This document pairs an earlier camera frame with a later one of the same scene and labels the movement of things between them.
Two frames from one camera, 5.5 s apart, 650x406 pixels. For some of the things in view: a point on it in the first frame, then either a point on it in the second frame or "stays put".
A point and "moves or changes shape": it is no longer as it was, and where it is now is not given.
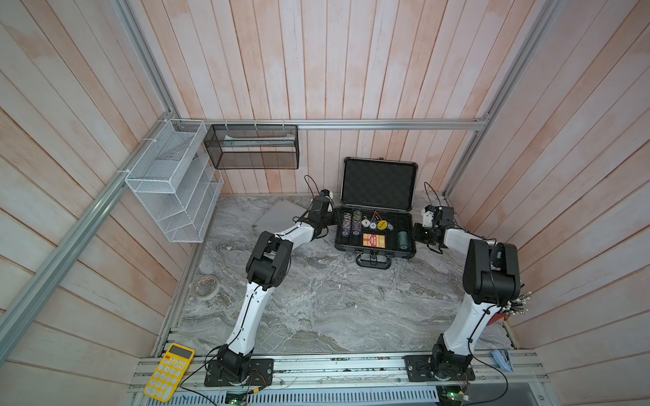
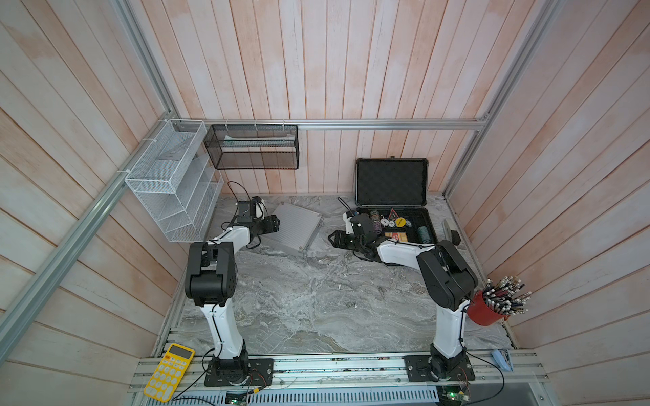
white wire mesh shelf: [177, 181] stays put
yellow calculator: [169, 373] stays put
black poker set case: [374, 222] moves or changes shape
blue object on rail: [502, 358] stays put
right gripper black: [416, 232] to [338, 239]
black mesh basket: [253, 146] stays put
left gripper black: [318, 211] to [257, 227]
